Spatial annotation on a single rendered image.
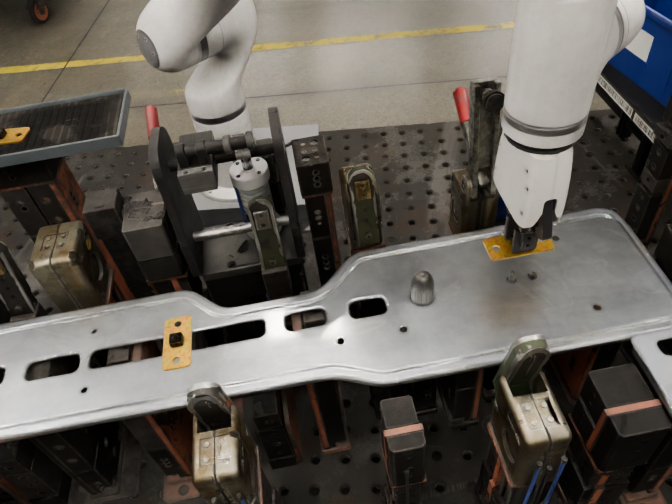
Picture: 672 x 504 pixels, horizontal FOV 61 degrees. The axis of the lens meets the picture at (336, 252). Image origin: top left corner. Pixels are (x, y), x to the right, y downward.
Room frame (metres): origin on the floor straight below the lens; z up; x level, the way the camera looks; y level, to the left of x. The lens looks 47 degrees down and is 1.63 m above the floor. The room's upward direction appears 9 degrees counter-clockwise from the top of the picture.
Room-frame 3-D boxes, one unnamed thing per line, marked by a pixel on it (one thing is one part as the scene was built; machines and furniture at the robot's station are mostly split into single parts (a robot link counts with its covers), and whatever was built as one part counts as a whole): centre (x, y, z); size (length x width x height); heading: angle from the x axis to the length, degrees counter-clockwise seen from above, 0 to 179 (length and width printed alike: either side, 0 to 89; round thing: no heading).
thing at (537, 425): (0.28, -0.19, 0.87); 0.12 x 0.09 x 0.35; 3
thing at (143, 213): (0.66, 0.27, 0.89); 0.13 x 0.11 x 0.38; 3
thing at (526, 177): (0.49, -0.24, 1.20); 0.10 x 0.07 x 0.11; 3
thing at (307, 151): (0.69, 0.02, 0.91); 0.07 x 0.05 x 0.42; 3
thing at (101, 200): (0.68, 0.34, 0.90); 0.05 x 0.05 x 0.40; 3
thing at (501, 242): (0.49, -0.23, 1.08); 0.08 x 0.04 x 0.01; 93
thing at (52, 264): (0.62, 0.40, 0.89); 0.13 x 0.11 x 0.38; 3
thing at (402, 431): (0.31, -0.05, 0.84); 0.11 x 0.08 x 0.29; 3
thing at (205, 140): (0.68, 0.14, 0.94); 0.18 x 0.13 x 0.49; 93
